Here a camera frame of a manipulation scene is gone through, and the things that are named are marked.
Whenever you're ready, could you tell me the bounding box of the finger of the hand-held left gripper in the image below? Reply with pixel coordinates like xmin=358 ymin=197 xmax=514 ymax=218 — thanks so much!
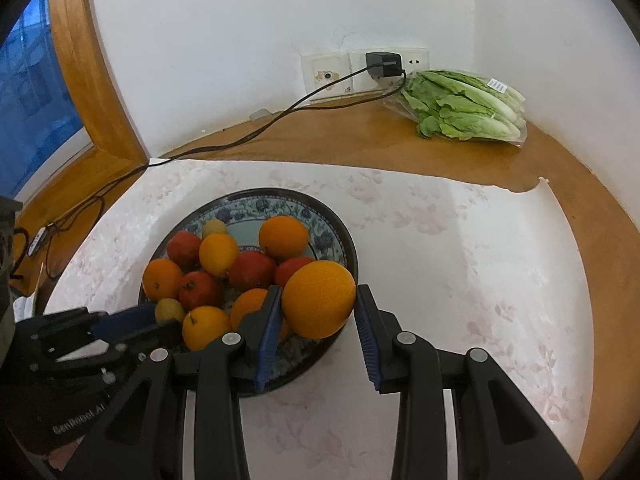
xmin=17 ymin=302 xmax=160 ymax=351
xmin=30 ymin=321 xmax=182 ymax=396

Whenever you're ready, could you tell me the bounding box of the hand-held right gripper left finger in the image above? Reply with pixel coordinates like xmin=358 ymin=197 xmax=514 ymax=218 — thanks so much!
xmin=60 ymin=285 xmax=283 ymax=480

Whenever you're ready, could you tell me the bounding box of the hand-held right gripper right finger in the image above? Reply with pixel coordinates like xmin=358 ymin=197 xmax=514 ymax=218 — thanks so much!
xmin=354 ymin=284 xmax=583 ymax=480

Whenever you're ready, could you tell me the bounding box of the large yellow-green plum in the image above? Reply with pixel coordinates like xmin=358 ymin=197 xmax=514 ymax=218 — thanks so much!
xmin=154 ymin=297 xmax=185 ymax=324

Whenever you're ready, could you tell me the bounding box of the large orange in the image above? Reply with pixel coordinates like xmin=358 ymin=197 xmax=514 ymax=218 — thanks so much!
xmin=281 ymin=260 xmax=357 ymax=340

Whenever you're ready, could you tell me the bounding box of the large red pomegranate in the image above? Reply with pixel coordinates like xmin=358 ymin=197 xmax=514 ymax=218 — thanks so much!
xmin=273 ymin=257 xmax=316 ymax=288

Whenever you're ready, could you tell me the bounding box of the blue floral patterned plate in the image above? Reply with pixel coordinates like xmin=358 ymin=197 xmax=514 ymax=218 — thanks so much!
xmin=137 ymin=187 xmax=360 ymax=399

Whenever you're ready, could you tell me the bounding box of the white lined notebook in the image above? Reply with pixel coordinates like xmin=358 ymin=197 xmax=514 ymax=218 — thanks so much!
xmin=12 ymin=272 xmax=46 ymax=321

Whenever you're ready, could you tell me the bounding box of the white floral tablecloth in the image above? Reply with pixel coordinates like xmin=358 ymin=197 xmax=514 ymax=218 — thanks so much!
xmin=44 ymin=159 xmax=593 ymax=480

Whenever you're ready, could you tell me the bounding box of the blue window pane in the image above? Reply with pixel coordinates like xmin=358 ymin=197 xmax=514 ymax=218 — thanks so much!
xmin=0 ymin=0 xmax=86 ymax=196

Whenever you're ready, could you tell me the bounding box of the bagged green lettuce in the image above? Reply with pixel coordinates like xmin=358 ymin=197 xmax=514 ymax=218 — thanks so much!
xmin=382 ymin=70 xmax=528 ymax=147

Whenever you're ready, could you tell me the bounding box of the black plug-in charger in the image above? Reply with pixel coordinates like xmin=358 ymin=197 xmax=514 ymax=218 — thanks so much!
xmin=365 ymin=51 xmax=404 ymax=79

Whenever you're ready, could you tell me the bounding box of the white inline cable box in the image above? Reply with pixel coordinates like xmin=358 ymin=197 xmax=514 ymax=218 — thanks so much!
xmin=27 ymin=226 xmax=49 ymax=256

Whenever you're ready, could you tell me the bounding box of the black charger cable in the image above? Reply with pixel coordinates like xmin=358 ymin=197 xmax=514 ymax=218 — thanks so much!
xmin=10 ymin=62 xmax=408 ymax=281

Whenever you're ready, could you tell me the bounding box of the wooden window frame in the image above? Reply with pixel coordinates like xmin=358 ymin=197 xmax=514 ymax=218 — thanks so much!
xmin=10 ymin=0 xmax=151 ymax=221

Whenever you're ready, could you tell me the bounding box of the beige wall plate with hole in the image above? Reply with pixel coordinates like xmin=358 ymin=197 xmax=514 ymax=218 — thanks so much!
xmin=301 ymin=52 xmax=351 ymax=98

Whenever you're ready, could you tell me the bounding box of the beige wall power socket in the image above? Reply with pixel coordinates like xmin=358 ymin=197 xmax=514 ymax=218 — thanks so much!
xmin=348 ymin=47 xmax=430 ymax=93

